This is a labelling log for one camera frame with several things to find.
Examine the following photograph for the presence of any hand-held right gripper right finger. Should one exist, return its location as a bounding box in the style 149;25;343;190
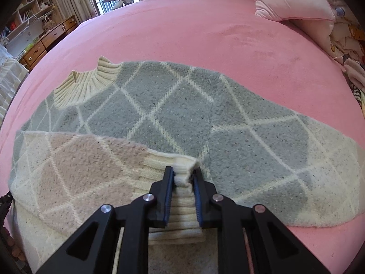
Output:
192;167;327;274

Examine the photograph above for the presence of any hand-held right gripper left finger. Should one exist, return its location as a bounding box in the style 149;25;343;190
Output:
36;166;175;274

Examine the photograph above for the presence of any grey cream diamond-pattern sweater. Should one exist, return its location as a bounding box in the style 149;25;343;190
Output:
8;56;360;274

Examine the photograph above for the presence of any pile of colourful clothes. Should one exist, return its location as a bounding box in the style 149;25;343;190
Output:
311;0;365;106

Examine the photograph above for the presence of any pale plaid cloth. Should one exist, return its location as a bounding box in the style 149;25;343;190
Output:
0;44;30;126

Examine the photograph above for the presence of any pink bed sheet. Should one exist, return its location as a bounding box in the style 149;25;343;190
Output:
0;0;365;274

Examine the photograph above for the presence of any wooden dresser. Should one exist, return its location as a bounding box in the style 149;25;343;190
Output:
18;14;79;72

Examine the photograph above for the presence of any plain pale pink pillow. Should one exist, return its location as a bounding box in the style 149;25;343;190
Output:
282;18;336;45

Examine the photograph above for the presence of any white wire shelf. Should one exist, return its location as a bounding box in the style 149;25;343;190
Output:
0;0;56;58

